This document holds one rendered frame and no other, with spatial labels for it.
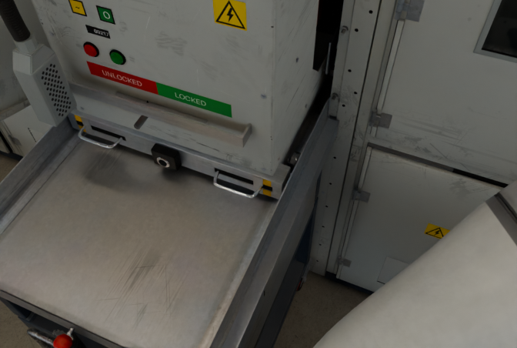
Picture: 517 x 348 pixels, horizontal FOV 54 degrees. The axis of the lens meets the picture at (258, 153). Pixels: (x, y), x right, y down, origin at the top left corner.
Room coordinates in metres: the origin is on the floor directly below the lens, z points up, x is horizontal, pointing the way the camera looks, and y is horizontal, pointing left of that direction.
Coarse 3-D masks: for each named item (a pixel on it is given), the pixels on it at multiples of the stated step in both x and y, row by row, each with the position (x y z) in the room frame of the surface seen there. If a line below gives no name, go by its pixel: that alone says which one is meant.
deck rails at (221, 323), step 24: (312, 120) 0.84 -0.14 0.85; (48, 144) 0.75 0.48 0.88; (72, 144) 0.78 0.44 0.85; (312, 144) 0.76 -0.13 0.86; (24, 168) 0.68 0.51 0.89; (48, 168) 0.71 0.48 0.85; (0, 192) 0.61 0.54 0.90; (24, 192) 0.64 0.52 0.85; (288, 192) 0.61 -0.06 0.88; (0, 216) 0.58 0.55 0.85; (264, 216) 0.57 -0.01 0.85; (264, 240) 0.49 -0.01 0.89; (240, 264) 0.46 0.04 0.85; (240, 288) 0.39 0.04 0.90; (216, 312) 0.36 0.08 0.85; (216, 336) 0.30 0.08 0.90
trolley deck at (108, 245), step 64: (64, 192) 0.65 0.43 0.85; (128, 192) 0.64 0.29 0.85; (192, 192) 0.64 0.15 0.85; (0, 256) 0.49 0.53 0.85; (64, 256) 0.49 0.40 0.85; (128, 256) 0.48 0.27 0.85; (192, 256) 0.48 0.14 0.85; (64, 320) 0.36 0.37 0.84; (128, 320) 0.35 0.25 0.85; (192, 320) 0.35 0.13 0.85
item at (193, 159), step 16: (80, 112) 0.81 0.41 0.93; (96, 128) 0.79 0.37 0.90; (112, 128) 0.77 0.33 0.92; (128, 128) 0.76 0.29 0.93; (128, 144) 0.75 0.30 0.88; (144, 144) 0.74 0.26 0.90; (160, 144) 0.72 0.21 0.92; (176, 144) 0.71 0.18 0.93; (192, 160) 0.69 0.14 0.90; (208, 160) 0.67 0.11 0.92; (224, 160) 0.67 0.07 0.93; (224, 176) 0.65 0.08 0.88; (240, 176) 0.64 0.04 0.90; (256, 176) 0.62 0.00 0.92; (272, 176) 0.62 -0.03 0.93; (288, 176) 0.63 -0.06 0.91; (272, 192) 0.61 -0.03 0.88
